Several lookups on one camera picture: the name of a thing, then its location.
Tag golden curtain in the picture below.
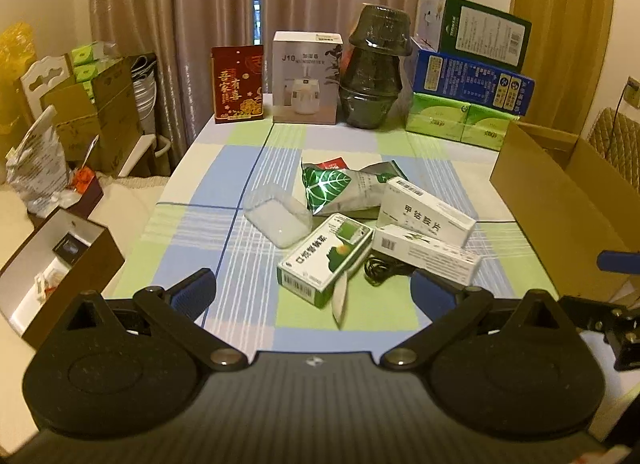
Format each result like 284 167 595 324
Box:
511 0 614 134

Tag brown cartons stack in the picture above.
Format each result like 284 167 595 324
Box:
17 41 143 176

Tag green tissue pack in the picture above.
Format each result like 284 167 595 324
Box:
406 93 518 151

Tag large brown cardboard box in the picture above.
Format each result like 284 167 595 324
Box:
490 122 639 308

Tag clear plastic container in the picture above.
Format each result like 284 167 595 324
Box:
243 184 312 250

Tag green white product box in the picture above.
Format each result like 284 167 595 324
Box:
416 0 532 73

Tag yellow plastic bag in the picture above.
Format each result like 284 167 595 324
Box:
0 22 37 161

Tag red gift box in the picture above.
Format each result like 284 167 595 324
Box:
212 45 264 123

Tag brown open box left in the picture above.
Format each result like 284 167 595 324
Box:
1 209 124 349

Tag white humidifier box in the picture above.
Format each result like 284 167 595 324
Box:
271 31 343 125

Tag blue product box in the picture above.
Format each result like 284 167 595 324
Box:
409 38 535 117

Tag green white medicine box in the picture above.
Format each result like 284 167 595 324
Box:
277 213 373 309

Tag crumpled white plastic bag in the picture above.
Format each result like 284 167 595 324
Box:
6 105 70 218

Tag wall power socket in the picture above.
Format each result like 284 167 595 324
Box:
623 76 640 109

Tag woven chair back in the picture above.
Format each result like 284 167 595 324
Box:
587 108 640 190

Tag stacked dark green pots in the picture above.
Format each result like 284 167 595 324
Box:
338 4 411 129

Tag green leaf foil pouch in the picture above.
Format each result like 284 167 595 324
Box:
302 161 406 219

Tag black cable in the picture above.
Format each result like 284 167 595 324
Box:
361 253 419 287

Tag checkered tablecloth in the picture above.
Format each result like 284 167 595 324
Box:
106 120 551 354

